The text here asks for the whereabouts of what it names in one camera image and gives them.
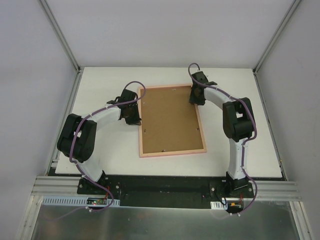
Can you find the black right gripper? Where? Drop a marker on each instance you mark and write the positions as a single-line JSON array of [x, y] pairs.
[[195, 99]]

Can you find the left aluminium corner post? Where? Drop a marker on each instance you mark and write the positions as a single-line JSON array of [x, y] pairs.
[[59, 33]]

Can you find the right aluminium corner post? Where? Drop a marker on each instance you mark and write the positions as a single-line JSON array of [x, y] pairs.
[[277, 34]]

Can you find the white cable duct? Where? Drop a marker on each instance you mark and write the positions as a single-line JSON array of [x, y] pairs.
[[216, 205], [79, 201]]

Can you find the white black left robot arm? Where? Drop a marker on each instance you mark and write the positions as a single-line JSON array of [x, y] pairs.
[[78, 136]]

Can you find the pink wooden picture frame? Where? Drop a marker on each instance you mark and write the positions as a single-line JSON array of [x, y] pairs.
[[172, 153]]

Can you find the aluminium front rail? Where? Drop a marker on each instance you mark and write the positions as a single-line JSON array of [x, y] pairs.
[[264, 190]]

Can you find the aluminium corner post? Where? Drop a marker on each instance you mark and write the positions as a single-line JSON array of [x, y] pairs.
[[277, 34], [59, 33]]

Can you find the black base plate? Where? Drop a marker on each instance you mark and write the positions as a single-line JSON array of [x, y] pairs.
[[184, 192]]

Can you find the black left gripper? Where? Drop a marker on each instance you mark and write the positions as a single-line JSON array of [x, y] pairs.
[[133, 118]]

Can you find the left white cable duct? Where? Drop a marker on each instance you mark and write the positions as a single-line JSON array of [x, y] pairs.
[[79, 201]]

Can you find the right white cable duct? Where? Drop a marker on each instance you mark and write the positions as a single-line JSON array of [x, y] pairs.
[[216, 205]]

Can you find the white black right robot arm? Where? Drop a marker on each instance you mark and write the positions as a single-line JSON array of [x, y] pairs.
[[238, 125]]

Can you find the brown cardboard backing board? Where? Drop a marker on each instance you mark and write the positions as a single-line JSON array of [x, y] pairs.
[[170, 120]]

